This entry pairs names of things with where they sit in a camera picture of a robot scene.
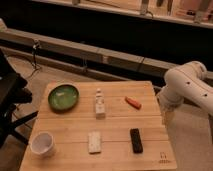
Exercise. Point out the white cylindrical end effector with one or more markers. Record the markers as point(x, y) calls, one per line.
point(168, 115)

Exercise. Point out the green ceramic bowl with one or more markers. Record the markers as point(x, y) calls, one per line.
point(63, 97)

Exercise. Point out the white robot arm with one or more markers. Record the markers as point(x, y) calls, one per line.
point(185, 82)

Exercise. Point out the orange carrot-shaped object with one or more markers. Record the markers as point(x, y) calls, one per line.
point(133, 103)

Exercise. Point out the black rectangular remote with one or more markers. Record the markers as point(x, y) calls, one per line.
point(136, 141)

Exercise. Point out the small white bottle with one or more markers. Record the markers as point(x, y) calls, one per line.
point(99, 104)

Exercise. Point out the white rectangular sponge block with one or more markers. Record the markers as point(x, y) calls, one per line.
point(94, 142)

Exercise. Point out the white paper cup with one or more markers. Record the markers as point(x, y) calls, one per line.
point(42, 145)

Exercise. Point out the black equipment stand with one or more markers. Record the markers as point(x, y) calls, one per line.
point(12, 91)

